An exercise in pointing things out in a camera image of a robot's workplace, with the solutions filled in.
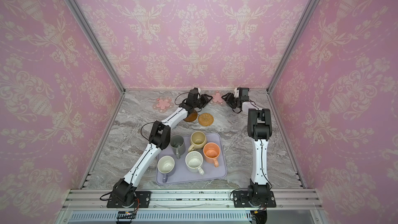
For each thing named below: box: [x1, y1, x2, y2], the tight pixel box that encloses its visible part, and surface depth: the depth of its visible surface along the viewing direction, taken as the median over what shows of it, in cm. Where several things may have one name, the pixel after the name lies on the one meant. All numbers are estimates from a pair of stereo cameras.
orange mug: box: [202, 142, 221, 168], surface depth 83 cm
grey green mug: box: [169, 134, 186, 160], surface depth 85 cm
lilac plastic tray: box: [155, 132, 228, 186], surface depth 83 cm
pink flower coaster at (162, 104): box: [152, 96, 175, 114], surface depth 115 cm
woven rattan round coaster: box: [197, 113, 215, 127], surface depth 105 cm
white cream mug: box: [185, 150, 205, 176], surface depth 81 cm
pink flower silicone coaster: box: [210, 90, 226, 105], surface depth 116 cm
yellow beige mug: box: [187, 130, 207, 153], surface depth 87 cm
